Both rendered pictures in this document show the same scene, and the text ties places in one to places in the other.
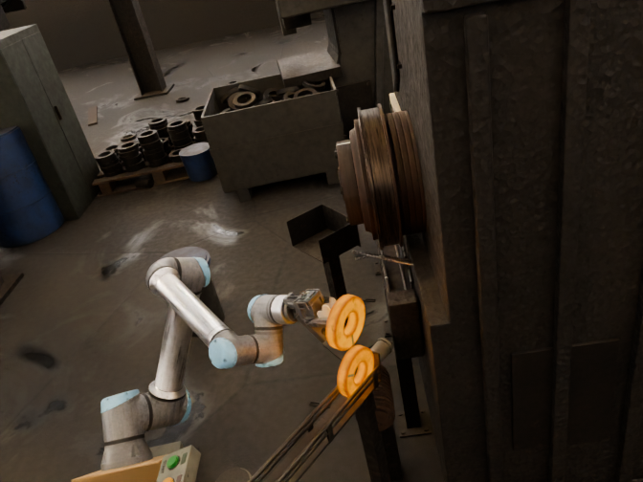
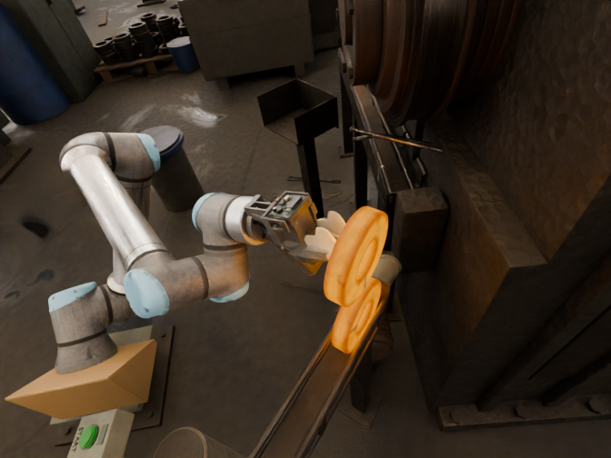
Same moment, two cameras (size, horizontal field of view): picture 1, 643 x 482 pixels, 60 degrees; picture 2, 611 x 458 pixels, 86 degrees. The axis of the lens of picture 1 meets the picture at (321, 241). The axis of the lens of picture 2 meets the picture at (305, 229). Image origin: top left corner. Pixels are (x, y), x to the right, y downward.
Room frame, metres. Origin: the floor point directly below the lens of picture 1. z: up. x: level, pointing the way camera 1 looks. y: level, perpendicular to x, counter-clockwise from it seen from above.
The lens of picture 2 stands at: (0.93, 0.05, 1.32)
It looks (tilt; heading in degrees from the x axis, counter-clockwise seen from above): 47 degrees down; 0
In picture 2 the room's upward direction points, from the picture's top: 11 degrees counter-clockwise
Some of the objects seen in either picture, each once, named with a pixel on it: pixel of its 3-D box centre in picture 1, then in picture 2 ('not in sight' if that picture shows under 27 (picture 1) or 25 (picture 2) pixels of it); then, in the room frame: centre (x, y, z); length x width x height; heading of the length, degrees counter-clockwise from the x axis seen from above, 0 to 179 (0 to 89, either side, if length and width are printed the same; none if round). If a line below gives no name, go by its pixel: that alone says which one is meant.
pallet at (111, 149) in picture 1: (160, 146); (152, 40); (5.26, 1.32, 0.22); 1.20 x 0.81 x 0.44; 89
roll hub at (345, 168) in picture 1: (348, 183); (355, 9); (1.68, -0.13, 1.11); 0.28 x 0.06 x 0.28; 174
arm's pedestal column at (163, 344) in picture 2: not in sight; (116, 377); (1.51, 0.92, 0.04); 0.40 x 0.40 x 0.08; 0
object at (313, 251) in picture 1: (334, 285); (306, 169); (2.19, -0.01, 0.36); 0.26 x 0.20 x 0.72; 29
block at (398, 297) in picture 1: (406, 324); (417, 233); (1.43, -0.22, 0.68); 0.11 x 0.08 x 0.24; 84
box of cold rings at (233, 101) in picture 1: (277, 129); (252, 23); (4.47, 0.15, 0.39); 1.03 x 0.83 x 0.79; 88
